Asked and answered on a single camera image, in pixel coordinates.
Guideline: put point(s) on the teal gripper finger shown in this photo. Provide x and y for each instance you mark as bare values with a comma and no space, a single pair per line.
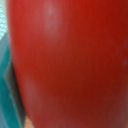
12,114

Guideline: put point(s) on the red tomato toy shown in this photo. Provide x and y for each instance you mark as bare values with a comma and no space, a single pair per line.
70,59

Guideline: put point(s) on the white woven placemat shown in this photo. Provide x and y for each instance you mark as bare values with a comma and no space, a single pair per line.
3,25

